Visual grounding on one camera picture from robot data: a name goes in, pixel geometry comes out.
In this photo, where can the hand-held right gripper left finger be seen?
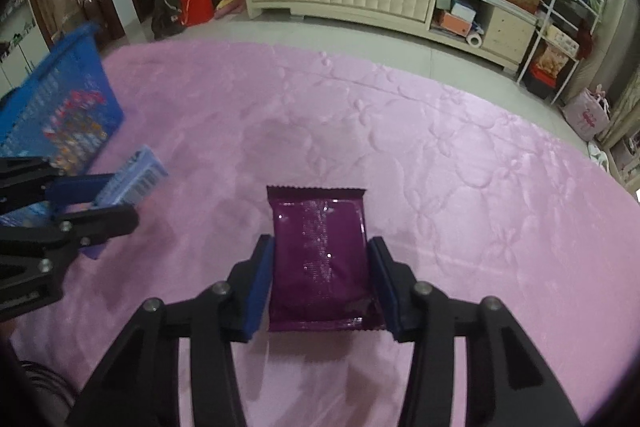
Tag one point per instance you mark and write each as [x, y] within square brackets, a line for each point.
[260, 292]

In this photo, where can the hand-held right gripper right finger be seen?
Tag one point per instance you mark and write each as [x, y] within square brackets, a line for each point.
[385, 292]

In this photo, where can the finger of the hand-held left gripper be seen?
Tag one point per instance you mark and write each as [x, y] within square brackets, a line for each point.
[100, 222]
[75, 189]

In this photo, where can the blue purple snack packet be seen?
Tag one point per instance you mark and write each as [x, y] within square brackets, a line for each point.
[135, 172]

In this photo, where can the dark purple snack packet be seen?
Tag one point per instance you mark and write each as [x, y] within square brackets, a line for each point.
[320, 257]

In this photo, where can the blue plastic basket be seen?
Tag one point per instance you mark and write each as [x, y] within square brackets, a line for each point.
[60, 72]

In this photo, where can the white shelf cabinet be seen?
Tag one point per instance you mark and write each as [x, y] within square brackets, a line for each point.
[20, 42]

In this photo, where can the black bag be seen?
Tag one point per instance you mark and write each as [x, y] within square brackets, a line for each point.
[166, 12]

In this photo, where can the red bucket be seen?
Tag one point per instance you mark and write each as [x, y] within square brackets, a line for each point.
[196, 4]

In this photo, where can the white slippers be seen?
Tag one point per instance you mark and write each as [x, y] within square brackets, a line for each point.
[597, 154]

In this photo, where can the pink shopping bag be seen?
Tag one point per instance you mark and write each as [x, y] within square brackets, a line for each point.
[586, 117]

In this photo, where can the white paper roll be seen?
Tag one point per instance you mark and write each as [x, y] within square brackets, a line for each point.
[475, 39]

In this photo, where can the orange box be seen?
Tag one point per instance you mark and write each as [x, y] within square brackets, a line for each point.
[456, 24]

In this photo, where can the white metal rack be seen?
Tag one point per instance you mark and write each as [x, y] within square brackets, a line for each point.
[565, 32]

